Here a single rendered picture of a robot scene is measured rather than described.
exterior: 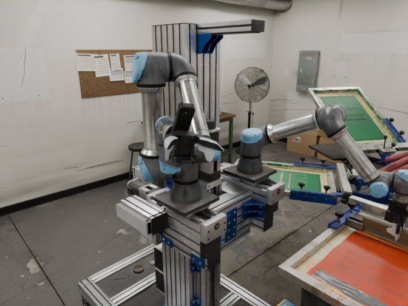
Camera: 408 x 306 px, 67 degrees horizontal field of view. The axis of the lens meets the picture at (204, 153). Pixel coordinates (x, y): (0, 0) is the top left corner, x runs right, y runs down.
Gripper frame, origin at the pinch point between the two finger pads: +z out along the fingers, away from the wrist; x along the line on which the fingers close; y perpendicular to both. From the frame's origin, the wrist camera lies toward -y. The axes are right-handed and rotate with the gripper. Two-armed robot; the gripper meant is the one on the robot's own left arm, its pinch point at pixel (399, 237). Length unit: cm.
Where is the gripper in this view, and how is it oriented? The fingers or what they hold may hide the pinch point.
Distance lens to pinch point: 190.7
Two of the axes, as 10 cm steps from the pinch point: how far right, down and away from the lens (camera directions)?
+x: -7.4, 2.1, -6.4
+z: 0.1, 9.5, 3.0
